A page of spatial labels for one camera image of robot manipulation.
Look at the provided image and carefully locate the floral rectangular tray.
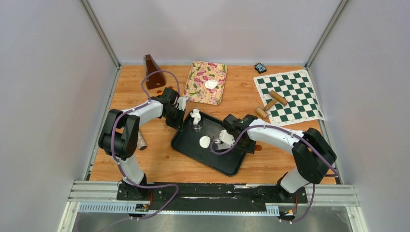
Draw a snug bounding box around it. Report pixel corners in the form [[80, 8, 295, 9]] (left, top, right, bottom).
[[183, 61, 228, 105]]

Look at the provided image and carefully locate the silver glitter tube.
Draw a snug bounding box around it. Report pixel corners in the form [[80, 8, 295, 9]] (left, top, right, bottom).
[[137, 131, 147, 150]]

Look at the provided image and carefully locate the brown wooden metronome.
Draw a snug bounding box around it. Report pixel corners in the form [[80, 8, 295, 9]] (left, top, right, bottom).
[[144, 54, 166, 90]]

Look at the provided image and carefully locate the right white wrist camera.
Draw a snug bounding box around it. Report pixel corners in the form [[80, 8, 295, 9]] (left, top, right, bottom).
[[219, 130, 235, 146]]

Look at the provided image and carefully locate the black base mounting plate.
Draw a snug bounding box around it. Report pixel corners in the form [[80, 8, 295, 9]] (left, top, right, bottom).
[[117, 183, 308, 212]]

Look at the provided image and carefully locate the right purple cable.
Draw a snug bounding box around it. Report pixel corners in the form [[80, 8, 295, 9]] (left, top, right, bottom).
[[209, 124, 339, 224]]

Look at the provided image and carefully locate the purple cable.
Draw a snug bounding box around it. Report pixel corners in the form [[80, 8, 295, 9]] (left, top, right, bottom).
[[209, 124, 339, 224], [110, 70, 181, 221]]

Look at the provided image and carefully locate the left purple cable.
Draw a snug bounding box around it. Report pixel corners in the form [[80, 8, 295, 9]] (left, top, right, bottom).
[[110, 70, 181, 221]]

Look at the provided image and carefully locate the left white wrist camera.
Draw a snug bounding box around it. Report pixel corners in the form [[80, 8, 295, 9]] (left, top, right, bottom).
[[176, 96, 190, 111]]

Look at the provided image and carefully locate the black baking tray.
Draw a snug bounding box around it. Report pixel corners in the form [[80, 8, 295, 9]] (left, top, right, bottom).
[[171, 112, 246, 176]]

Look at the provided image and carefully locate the aluminium frame rail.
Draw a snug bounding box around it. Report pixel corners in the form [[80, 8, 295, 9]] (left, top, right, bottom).
[[61, 181, 368, 232]]

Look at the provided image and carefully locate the wooden pastry roller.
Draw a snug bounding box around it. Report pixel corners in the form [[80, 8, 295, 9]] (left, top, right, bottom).
[[255, 90, 288, 119]]

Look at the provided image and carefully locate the orange toy car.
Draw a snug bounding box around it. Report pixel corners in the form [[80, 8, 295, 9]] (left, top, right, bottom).
[[157, 86, 173, 95]]

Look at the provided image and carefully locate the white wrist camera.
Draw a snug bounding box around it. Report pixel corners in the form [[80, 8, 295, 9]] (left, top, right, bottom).
[[219, 130, 235, 146], [176, 96, 190, 111]]

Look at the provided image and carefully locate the small blue black toy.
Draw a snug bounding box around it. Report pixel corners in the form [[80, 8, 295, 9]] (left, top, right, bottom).
[[254, 63, 267, 74]]

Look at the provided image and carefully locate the green white chess mat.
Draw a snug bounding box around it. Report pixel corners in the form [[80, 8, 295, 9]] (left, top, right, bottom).
[[253, 70, 325, 126]]

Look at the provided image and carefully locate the wooden handled metal scraper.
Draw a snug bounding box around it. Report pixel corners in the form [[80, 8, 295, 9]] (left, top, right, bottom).
[[212, 139, 262, 154]]

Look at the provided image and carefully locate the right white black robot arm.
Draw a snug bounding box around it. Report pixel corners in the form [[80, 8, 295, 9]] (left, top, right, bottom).
[[219, 114, 338, 202]]

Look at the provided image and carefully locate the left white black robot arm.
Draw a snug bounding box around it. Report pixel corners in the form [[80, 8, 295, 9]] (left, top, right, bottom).
[[98, 87, 189, 200]]

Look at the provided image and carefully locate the round cut dough wrapper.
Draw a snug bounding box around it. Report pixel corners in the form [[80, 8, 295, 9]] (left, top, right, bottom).
[[199, 136, 211, 148]]

